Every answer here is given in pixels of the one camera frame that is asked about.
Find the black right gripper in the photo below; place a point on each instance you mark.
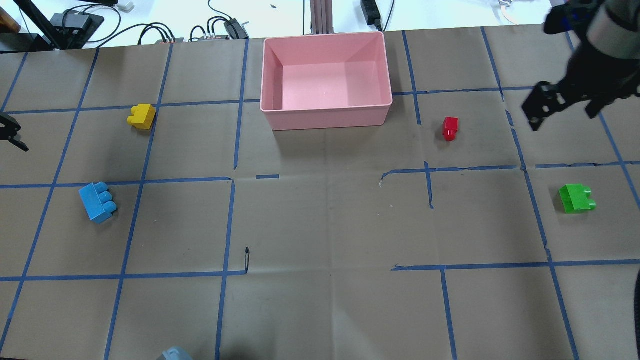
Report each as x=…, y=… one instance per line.
x=590, y=75

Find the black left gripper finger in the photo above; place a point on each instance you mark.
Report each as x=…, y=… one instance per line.
x=9, y=131

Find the green toy block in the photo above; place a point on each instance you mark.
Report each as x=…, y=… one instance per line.
x=576, y=198

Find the blue toy block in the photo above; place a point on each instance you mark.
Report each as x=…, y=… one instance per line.
x=98, y=202

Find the yellow toy block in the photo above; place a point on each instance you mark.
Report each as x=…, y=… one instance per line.
x=141, y=116

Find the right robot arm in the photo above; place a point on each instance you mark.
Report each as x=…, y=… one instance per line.
x=610, y=26

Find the pink plastic box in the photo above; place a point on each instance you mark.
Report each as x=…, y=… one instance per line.
x=326, y=81

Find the red toy block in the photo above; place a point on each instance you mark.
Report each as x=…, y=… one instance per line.
x=450, y=127

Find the brown paper table cover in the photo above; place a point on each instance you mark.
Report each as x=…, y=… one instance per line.
x=237, y=242

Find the black power adapter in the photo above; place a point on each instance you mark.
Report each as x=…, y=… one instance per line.
x=371, y=13

